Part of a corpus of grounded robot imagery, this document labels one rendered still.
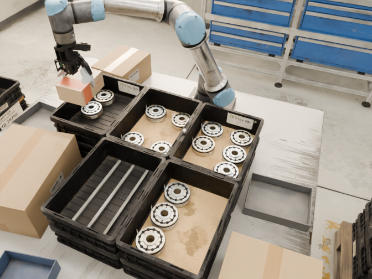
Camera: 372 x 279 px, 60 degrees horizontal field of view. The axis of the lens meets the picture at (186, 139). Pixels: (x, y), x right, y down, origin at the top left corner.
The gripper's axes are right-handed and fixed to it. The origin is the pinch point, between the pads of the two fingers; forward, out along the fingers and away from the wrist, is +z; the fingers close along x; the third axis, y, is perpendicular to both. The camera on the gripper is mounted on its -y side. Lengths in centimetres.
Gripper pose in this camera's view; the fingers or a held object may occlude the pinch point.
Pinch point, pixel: (79, 82)
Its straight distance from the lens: 145.4
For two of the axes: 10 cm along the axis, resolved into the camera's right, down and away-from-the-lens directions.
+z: -0.2, 7.1, 7.1
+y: -3.4, 6.6, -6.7
